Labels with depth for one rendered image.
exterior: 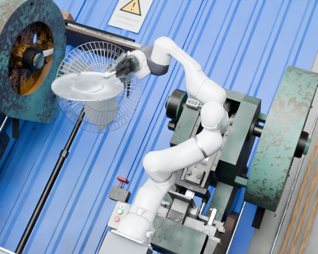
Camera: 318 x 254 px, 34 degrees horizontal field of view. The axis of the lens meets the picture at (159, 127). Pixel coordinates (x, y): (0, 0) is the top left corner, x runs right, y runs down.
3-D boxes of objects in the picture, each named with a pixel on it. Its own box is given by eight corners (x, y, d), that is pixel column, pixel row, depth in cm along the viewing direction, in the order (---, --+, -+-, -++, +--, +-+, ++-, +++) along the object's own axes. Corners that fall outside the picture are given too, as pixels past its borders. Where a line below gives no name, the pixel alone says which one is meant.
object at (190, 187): (205, 199, 286) (208, 190, 287) (171, 186, 291) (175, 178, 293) (207, 204, 301) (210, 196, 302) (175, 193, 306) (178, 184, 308)
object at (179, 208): (183, 222, 261) (193, 197, 265) (157, 212, 265) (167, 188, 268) (188, 229, 284) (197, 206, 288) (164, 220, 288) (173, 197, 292)
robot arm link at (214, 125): (207, 162, 229) (243, 141, 227) (200, 151, 213) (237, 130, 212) (188, 125, 236) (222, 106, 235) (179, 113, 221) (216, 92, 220)
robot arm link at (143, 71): (130, 48, 243) (124, 51, 238) (154, 53, 238) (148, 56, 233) (129, 73, 248) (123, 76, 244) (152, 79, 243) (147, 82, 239)
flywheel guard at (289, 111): (281, 195, 247) (331, 48, 268) (224, 176, 255) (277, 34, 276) (271, 228, 343) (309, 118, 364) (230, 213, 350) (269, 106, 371)
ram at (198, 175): (203, 186, 283) (222, 137, 291) (178, 177, 287) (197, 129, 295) (206, 193, 299) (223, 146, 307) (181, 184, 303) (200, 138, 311)
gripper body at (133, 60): (125, 69, 242) (114, 75, 235) (125, 51, 238) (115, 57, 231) (139, 72, 239) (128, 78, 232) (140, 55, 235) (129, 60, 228)
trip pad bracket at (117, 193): (115, 224, 270) (130, 189, 275) (99, 217, 273) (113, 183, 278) (118, 226, 276) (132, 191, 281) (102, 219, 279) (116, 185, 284)
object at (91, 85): (134, 97, 205) (134, 94, 205) (61, 106, 194) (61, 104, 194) (110, 70, 228) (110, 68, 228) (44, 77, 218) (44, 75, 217)
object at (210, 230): (213, 238, 271) (217, 227, 272) (135, 208, 283) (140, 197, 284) (216, 245, 299) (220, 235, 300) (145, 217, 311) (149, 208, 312)
